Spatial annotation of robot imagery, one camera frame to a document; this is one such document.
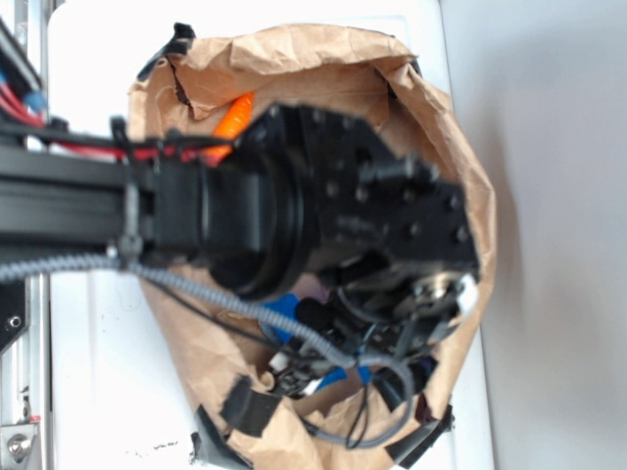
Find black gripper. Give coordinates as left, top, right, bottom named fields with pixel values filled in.
left=237, top=107, right=480, bottom=392

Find blue sponge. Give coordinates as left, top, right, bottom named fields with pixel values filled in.
left=259, top=293, right=300, bottom=346

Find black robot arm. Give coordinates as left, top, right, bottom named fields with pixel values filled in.
left=1, top=106, right=480, bottom=397

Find orange plastic toy carrot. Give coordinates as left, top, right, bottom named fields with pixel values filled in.
left=203, top=92, right=255, bottom=165

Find brown paper bag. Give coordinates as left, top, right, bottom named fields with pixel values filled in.
left=129, top=24, right=497, bottom=469

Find grey braided cable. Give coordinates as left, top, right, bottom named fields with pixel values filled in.
left=0, top=253, right=417, bottom=449

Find black mounting bracket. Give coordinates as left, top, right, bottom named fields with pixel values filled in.
left=0, top=280, right=26, bottom=353

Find red wires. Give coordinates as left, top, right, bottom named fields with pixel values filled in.
left=0, top=68, right=231, bottom=163

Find aluminium frame rail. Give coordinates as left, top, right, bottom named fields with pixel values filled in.
left=1, top=1, right=55, bottom=469

